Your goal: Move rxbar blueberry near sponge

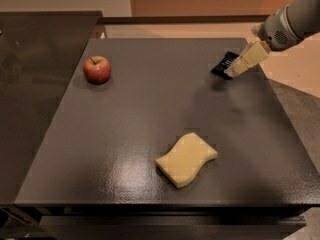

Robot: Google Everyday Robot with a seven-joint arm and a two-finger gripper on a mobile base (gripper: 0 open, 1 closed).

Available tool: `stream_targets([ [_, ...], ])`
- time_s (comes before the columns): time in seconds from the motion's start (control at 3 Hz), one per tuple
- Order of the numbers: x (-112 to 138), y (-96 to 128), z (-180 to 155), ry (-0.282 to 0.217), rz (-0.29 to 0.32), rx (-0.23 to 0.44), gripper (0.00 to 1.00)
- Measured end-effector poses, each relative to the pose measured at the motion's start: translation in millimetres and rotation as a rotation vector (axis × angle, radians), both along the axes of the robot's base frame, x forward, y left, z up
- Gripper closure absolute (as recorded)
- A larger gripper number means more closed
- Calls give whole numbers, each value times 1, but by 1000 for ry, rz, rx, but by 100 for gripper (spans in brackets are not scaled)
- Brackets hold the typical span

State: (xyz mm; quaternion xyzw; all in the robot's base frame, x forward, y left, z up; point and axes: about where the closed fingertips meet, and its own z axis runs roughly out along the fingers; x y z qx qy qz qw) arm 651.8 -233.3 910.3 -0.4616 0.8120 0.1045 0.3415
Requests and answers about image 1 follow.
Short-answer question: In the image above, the dark blue rxbar wrapper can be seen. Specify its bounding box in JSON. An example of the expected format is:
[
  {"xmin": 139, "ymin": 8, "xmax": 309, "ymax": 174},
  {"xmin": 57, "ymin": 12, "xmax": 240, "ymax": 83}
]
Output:
[{"xmin": 211, "ymin": 51, "xmax": 239, "ymax": 80}]

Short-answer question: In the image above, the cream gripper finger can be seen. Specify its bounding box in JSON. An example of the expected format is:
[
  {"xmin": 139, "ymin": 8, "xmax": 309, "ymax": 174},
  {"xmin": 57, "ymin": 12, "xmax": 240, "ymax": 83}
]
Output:
[{"xmin": 225, "ymin": 41, "xmax": 271, "ymax": 78}]

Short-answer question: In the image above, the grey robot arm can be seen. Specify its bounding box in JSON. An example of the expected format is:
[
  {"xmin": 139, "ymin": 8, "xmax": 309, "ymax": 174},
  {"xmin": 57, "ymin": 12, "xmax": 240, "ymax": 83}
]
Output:
[{"xmin": 223, "ymin": 0, "xmax": 320, "ymax": 78}]

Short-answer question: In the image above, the red apple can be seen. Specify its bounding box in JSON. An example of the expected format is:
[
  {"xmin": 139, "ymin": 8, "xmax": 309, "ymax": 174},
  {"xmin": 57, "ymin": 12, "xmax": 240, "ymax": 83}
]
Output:
[{"xmin": 83, "ymin": 56, "xmax": 111, "ymax": 84}]

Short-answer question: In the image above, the yellow wavy sponge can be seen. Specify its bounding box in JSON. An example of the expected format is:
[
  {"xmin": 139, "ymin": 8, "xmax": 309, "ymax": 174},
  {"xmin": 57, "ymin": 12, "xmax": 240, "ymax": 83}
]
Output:
[{"xmin": 155, "ymin": 132, "xmax": 218, "ymax": 188}]

